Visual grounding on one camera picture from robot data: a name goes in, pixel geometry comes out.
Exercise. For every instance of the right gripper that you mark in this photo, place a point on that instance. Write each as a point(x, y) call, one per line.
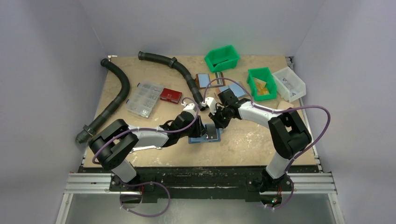
point(217, 116)

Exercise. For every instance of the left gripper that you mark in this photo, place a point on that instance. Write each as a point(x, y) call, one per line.
point(198, 127)

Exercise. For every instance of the dark grey card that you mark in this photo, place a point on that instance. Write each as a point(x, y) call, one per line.
point(211, 132)

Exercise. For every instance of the blue leather card holder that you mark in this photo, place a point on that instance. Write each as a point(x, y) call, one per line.
point(203, 139)

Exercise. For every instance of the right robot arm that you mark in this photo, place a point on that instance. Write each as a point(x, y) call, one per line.
point(288, 132)

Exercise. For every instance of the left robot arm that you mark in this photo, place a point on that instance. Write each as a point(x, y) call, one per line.
point(114, 143)

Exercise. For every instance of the red card case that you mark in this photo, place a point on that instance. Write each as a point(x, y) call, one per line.
point(170, 95)

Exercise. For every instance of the pink open card holder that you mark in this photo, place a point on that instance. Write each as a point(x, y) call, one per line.
point(238, 91)

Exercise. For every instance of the brown open card holder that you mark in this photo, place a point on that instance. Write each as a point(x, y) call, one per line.
point(203, 80)

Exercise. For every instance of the beige card holder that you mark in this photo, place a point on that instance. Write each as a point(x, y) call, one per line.
point(283, 105)

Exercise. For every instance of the clear plastic screw box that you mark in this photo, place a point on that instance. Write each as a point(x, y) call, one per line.
point(144, 98)

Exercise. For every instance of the silver open-end wrench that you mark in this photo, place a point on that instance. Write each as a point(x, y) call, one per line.
point(135, 149)

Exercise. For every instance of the green bin rear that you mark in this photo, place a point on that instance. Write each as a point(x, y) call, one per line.
point(221, 59)

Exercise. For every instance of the green bin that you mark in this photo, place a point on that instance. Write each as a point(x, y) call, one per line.
point(221, 59)
point(261, 84)

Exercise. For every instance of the green bin right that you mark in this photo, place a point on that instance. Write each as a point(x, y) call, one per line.
point(261, 84)

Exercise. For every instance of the white translucent bin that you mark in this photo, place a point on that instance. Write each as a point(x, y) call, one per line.
point(289, 85)

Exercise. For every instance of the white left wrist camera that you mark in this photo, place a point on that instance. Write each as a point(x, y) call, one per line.
point(191, 108)

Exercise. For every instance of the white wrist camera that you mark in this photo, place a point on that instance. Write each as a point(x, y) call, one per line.
point(191, 108)
point(210, 103)

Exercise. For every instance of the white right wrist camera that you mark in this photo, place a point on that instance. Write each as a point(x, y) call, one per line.
point(210, 103)

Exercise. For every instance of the black table front rail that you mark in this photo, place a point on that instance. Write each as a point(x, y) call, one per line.
point(213, 182)

